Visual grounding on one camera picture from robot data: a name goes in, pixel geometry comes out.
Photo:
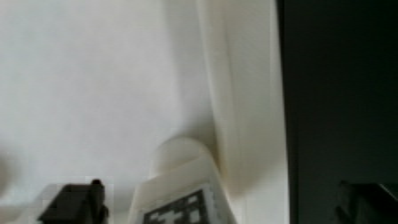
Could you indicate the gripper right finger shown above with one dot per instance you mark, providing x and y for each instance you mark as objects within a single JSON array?
[{"x": 366, "y": 203}]

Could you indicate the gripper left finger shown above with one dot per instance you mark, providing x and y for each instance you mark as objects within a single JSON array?
[{"x": 76, "y": 206}]

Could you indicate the white leg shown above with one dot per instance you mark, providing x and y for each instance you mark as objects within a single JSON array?
[{"x": 179, "y": 197}]

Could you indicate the white square tabletop tray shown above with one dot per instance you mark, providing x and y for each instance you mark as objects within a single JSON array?
[{"x": 128, "y": 71}]

